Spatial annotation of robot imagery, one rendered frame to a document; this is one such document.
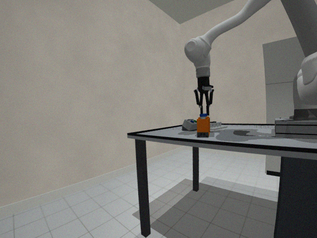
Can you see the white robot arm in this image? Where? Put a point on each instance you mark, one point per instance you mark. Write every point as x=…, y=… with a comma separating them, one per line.
x=303, y=17

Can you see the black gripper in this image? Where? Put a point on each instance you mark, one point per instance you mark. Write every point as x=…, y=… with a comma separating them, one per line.
x=202, y=81

